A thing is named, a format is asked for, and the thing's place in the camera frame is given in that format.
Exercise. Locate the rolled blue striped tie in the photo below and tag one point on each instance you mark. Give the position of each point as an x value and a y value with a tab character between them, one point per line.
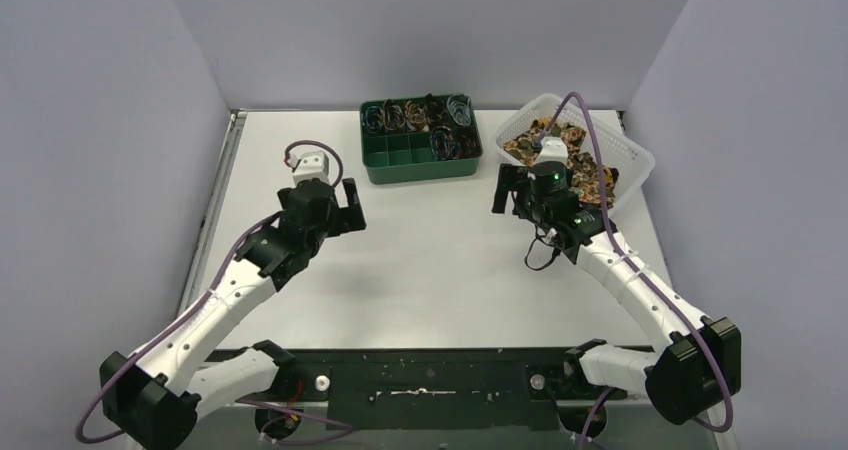
372	120

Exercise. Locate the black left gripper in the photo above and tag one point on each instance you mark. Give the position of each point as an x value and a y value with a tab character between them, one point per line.
337	210

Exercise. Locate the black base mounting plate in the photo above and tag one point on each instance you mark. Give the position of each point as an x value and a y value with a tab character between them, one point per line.
429	389

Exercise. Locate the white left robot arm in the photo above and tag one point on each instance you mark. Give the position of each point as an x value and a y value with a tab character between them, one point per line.
157	395

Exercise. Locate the rolled tan patterned tie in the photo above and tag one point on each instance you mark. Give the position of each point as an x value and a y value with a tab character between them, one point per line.
416	117

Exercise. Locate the green divided organizer tray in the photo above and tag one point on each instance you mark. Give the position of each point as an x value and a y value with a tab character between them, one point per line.
407	157

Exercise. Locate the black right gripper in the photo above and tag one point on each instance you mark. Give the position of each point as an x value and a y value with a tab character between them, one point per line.
509	177

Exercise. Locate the rolled dark red tie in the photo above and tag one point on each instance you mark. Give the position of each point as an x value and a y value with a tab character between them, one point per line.
469	143

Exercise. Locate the rolled dark patterned tie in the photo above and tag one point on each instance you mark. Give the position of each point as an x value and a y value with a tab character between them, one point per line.
436	111

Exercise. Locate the aluminium frame rail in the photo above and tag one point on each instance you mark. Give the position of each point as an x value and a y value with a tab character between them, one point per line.
211	215

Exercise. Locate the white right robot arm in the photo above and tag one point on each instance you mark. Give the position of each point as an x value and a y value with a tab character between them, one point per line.
694	362

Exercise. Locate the rolled blue red tie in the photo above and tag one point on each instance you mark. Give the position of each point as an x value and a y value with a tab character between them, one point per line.
443	145

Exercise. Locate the rolled light blue tie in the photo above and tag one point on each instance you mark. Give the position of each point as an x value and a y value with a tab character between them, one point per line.
459	109

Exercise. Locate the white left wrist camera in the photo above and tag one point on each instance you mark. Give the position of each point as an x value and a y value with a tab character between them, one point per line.
312	166

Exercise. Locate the rolled brown patterned tie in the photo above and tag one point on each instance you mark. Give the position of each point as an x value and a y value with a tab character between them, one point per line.
394	119

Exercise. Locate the white plastic mesh basket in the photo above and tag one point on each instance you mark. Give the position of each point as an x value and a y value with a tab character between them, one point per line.
633	162

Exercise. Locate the pile of patterned ties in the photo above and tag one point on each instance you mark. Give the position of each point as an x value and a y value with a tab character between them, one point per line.
583	164

